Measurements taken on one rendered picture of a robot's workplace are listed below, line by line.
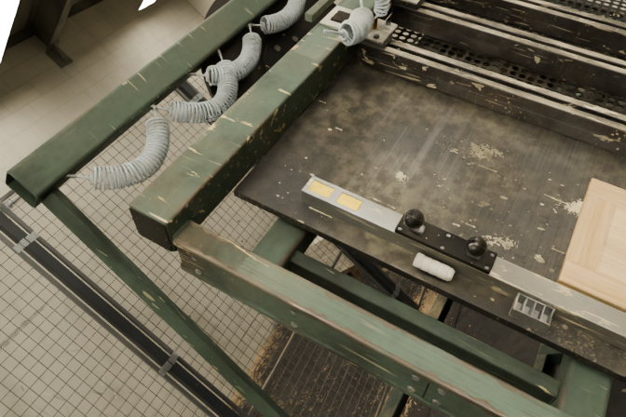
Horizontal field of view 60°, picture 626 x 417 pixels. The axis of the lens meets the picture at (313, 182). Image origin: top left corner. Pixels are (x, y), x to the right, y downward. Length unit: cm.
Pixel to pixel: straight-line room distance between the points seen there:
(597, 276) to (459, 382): 39
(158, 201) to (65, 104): 543
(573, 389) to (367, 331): 39
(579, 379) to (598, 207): 39
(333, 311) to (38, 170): 87
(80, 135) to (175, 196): 53
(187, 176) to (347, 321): 44
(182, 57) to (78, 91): 492
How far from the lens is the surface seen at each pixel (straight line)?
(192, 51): 180
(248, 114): 127
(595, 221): 130
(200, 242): 110
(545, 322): 113
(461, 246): 112
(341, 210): 115
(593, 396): 115
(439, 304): 236
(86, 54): 700
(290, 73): 138
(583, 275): 120
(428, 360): 98
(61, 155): 155
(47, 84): 661
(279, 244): 118
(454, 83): 149
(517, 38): 166
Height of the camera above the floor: 187
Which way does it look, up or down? 9 degrees down
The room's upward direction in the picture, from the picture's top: 45 degrees counter-clockwise
